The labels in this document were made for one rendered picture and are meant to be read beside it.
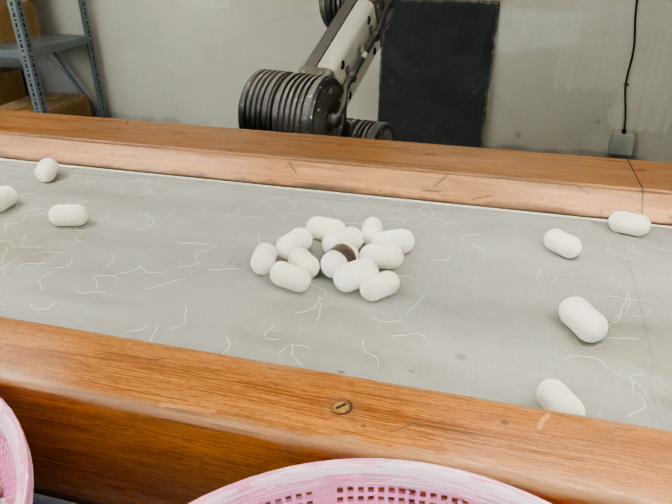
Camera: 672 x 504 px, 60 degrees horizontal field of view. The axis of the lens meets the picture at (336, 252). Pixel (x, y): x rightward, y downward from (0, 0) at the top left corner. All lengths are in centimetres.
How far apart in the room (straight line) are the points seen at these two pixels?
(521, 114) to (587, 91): 25
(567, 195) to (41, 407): 48
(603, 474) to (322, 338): 19
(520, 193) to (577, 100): 196
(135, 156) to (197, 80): 217
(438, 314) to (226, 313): 15
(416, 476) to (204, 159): 48
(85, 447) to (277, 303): 16
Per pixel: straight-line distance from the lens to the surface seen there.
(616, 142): 257
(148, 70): 299
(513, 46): 250
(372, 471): 28
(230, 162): 66
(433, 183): 61
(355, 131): 115
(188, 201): 61
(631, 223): 58
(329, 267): 45
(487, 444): 30
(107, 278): 50
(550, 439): 32
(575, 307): 43
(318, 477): 28
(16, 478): 32
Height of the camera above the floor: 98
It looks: 29 degrees down
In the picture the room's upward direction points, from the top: straight up
